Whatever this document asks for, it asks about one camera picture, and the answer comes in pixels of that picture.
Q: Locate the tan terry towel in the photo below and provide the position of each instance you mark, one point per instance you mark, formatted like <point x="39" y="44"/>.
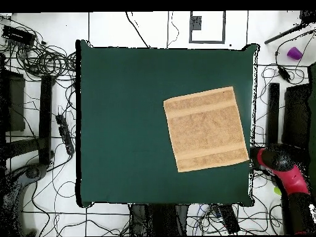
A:
<point x="205" y="128"/>

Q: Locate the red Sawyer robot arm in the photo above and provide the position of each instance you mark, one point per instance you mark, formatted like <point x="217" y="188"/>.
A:
<point x="291" y="177"/>

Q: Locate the dark flat panel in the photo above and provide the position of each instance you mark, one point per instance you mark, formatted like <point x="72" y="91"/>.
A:
<point x="16" y="103"/>
<point x="296" y="116"/>

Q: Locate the dark green table cloth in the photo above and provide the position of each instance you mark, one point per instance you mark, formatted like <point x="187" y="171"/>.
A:
<point x="111" y="74"/>

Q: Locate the black power strip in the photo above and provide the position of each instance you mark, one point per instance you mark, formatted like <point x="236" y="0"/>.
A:
<point x="65" y="135"/>
<point x="228" y="218"/>

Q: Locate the small dark grey square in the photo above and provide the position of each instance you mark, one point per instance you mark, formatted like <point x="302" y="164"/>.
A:
<point x="196" y="23"/>

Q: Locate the dark grey stand base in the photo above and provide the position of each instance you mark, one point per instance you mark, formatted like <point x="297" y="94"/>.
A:
<point x="32" y="172"/>

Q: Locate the lime green small object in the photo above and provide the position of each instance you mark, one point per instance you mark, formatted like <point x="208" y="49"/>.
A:
<point x="277" y="190"/>

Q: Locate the black power adapter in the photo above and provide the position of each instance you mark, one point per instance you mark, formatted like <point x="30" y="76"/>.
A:
<point x="284" y="73"/>

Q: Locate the purple plastic cup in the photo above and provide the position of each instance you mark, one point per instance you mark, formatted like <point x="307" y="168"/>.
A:
<point x="294" y="53"/>

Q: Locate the black rod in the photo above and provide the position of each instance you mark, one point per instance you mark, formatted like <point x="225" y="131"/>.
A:
<point x="286" y="32"/>

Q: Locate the black electronics box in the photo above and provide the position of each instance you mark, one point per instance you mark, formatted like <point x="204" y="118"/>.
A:
<point x="18" y="35"/>

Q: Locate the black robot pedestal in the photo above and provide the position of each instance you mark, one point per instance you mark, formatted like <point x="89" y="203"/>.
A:
<point x="158" y="219"/>

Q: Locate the grey square floor frame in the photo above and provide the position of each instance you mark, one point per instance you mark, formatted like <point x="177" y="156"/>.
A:
<point x="207" y="42"/>

